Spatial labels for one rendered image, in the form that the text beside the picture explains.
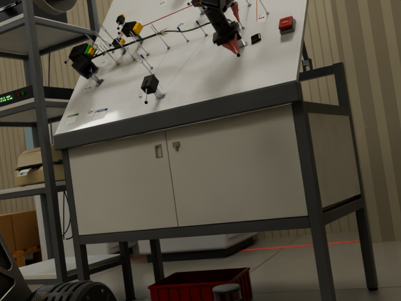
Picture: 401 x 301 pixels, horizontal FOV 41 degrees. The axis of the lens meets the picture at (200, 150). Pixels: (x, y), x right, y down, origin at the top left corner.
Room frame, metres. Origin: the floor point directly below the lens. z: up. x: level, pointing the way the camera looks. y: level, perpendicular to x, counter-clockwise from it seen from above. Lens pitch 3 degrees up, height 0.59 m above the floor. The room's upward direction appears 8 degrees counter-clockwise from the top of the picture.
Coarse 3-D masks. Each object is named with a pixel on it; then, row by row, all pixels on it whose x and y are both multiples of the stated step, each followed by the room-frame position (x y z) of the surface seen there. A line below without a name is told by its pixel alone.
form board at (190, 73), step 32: (128, 0) 2.80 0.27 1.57; (160, 0) 2.62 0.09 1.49; (288, 0) 2.08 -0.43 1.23; (192, 32) 2.31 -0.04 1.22; (256, 32) 2.07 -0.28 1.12; (96, 64) 2.59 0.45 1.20; (128, 64) 2.43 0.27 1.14; (160, 64) 2.30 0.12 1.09; (192, 64) 2.18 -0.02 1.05; (224, 64) 2.06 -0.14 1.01; (256, 64) 1.97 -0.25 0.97; (288, 64) 1.88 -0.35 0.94; (96, 96) 2.42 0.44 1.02; (128, 96) 2.29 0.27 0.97; (192, 96) 2.06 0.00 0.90; (224, 96) 1.96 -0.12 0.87; (64, 128) 2.41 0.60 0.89
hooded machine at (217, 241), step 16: (144, 240) 4.04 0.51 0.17; (160, 240) 3.98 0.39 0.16; (176, 240) 3.92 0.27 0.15; (192, 240) 3.86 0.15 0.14; (208, 240) 3.81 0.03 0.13; (224, 240) 3.76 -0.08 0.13; (240, 240) 3.98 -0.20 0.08; (176, 256) 3.98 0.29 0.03; (192, 256) 3.92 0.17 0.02; (208, 256) 3.86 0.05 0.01; (224, 256) 3.81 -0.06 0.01
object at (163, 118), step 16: (240, 96) 1.91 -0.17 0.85; (256, 96) 1.88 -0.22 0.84; (272, 96) 1.85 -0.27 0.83; (288, 96) 1.82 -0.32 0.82; (160, 112) 2.10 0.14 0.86; (176, 112) 2.06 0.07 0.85; (192, 112) 2.03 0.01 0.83; (208, 112) 1.99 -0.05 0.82; (224, 112) 1.95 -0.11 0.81; (240, 112) 1.94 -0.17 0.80; (96, 128) 2.28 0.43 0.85; (112, 128) 2.23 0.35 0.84; (128, 128) 2.19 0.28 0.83; (144, 128) 2.15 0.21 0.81; (160, 128) 2.12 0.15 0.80; (64, 144) 2.38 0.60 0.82; (80, 144) 2.33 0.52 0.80
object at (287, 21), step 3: (285, 18) 1.97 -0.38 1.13; (288, 18) 1.96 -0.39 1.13; (291, 18) 1.96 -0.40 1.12; (279, 21) 1.98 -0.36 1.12; (282, 21) 1.97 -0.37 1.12; (285, 21) 1.96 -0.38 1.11; (288, 21) 1.95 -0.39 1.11; (291, 21) 1.95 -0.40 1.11; (279, 24) 1.97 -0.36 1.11; (282, 24) 1.96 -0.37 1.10; (285, 24) 1.95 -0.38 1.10; (288, 24) 1.94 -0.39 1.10; (291, 24) 1.95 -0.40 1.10; (279, 27) 1.96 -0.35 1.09; (282, 27) 1.96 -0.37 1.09; (285, 27) 1.96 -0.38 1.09
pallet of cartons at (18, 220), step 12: (0, 216) 4.62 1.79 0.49; (12, 216) 4.77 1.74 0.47; (24, 216) 4.93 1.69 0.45; (36, 216) 5.09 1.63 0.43; (0, 228) 4.61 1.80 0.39; (12, 228) 4.76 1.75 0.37; (24, 228) 4.91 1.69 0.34; (36, 228) 5.07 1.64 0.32; (12, 240) 4.74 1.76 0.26; (24, 240) 4.89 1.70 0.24; (36, 240) 5.05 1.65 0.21; (12, 252) 4.72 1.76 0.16; (24, 252) 4.84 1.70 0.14; (36, 252) 5.11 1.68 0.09; (24, 264) 4.81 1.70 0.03
